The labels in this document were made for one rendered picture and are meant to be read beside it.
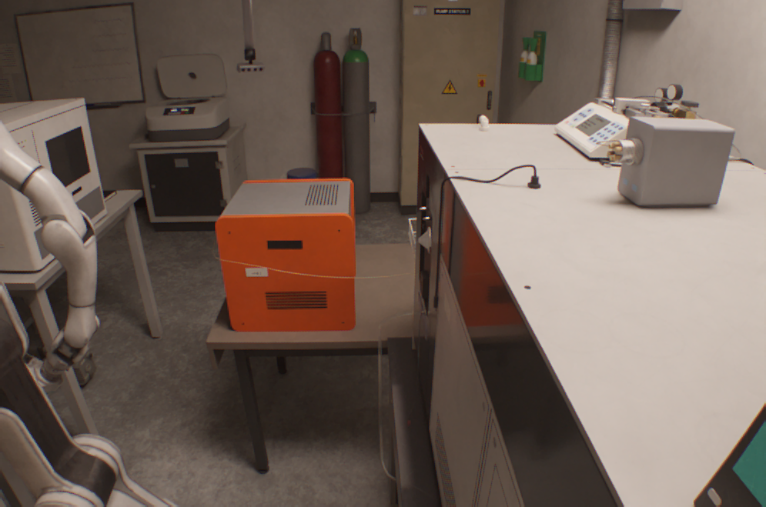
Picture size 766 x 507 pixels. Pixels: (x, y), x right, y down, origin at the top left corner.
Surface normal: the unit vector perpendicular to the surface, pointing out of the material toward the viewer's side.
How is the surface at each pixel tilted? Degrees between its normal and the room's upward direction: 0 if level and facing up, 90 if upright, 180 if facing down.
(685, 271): 0
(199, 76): 105
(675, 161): 90
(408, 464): 0
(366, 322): 0
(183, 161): 90
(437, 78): 90
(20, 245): 90
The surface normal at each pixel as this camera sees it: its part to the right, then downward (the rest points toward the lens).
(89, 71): 0.05, 0.39
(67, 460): 0.88, -0.47
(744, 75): -1.00, 0.02
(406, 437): 0.00, -0.92
